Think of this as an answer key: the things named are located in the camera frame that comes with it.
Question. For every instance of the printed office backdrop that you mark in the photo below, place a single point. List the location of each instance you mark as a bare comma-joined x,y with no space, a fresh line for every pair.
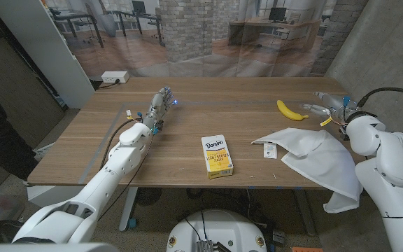
194,38

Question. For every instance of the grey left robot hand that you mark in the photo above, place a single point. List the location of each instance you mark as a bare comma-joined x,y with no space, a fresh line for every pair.
156,106

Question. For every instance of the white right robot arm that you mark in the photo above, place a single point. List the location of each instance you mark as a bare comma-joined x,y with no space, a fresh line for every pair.
390,168

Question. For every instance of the white towel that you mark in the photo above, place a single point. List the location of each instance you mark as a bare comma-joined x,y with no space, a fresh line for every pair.
320,157

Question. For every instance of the white table leg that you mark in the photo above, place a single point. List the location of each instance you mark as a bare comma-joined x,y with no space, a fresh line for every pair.
128,210

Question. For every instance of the white power strip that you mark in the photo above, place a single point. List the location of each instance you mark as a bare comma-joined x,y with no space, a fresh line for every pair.
114,76

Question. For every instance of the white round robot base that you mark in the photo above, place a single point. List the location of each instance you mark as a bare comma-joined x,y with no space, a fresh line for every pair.
219,227

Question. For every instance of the grey table leg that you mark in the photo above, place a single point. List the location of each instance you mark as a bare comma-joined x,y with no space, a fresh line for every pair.
305,213

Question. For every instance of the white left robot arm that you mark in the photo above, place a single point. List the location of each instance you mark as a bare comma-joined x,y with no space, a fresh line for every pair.
103,182

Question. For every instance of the orange flat item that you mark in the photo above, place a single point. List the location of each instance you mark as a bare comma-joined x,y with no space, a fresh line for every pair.
306,249

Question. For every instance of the yellow toy banana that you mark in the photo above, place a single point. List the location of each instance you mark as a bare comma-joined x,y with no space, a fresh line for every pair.
289,112

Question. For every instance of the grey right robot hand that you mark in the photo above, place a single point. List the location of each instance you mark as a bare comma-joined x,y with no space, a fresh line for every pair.
334,103

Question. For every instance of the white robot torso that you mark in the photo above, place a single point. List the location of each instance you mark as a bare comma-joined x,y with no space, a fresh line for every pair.
47,248

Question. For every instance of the white leaning panel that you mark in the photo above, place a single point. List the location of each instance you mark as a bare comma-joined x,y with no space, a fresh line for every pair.
47,49

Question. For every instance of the yellow white sugar box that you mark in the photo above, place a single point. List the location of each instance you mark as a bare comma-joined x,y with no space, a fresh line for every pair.
217,156

